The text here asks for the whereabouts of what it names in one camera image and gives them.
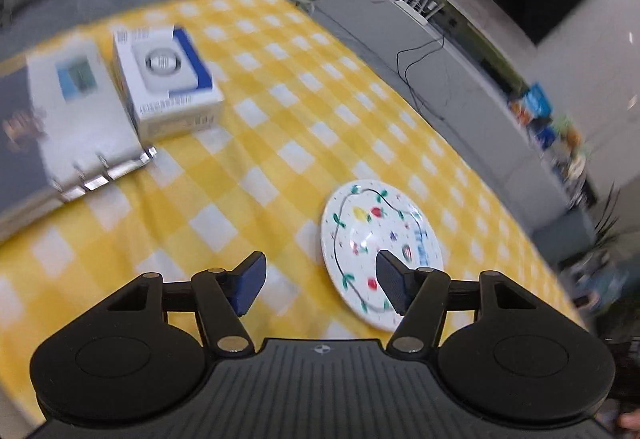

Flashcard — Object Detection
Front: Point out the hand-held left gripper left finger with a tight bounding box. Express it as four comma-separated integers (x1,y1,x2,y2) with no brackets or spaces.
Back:
107,253,268,355

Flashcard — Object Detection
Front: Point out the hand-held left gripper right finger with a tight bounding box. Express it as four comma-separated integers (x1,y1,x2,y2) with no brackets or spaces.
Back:
375,250,551,355

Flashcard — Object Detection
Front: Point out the white fruit pattern plate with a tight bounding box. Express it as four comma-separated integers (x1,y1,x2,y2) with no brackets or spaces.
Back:
320,179,445,333

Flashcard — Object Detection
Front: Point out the yellow checkered tablecloth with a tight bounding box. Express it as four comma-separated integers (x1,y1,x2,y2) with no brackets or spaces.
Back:
0,0,587,426

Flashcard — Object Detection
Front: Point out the plant in black pot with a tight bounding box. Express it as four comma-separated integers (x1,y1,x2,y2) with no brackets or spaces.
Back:
592,184,637,261

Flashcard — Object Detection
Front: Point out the grey trash can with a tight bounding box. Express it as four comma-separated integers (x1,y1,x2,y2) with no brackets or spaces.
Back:
532,209,596,266

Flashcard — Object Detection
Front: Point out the white marble tv console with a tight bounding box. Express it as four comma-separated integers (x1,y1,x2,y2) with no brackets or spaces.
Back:
285,0,597,241

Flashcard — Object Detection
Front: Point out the white and blue box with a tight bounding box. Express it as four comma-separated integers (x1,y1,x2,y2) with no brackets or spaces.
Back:
111,24,224,141

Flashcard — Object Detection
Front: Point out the blue snack bag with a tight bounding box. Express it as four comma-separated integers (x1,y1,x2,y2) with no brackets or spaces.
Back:
510,83,554,125

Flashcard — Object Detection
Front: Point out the white router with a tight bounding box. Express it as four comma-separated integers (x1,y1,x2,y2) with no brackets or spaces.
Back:
397,0,446,25

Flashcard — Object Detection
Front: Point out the black cable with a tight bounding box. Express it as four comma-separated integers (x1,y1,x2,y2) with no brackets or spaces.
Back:
397,36,451,121

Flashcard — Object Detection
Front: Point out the ring binder notebook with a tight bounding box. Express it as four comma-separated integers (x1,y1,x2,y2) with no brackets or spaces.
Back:
0,50,158,241

